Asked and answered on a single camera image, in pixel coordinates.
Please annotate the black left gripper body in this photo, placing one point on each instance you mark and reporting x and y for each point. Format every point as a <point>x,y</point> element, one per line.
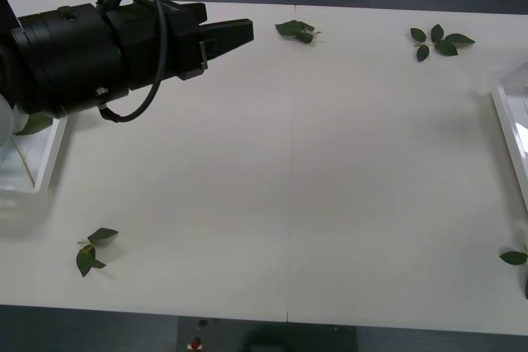
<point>144,43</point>

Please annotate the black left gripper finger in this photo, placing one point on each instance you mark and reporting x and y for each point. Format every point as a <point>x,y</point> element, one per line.
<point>231,36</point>

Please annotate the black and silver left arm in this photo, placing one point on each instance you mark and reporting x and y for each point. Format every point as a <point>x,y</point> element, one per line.
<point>62,59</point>

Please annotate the dark robot base red button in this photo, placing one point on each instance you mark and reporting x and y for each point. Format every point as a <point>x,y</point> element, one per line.
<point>214,339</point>

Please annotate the loose green leaf twig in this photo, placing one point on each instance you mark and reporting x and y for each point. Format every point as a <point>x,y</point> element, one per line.
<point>445,47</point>
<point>513,257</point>
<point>288,28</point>
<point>83,263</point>

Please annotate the shallow white plastic box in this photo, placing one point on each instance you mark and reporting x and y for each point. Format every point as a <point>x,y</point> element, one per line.
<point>49,158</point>
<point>511,129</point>

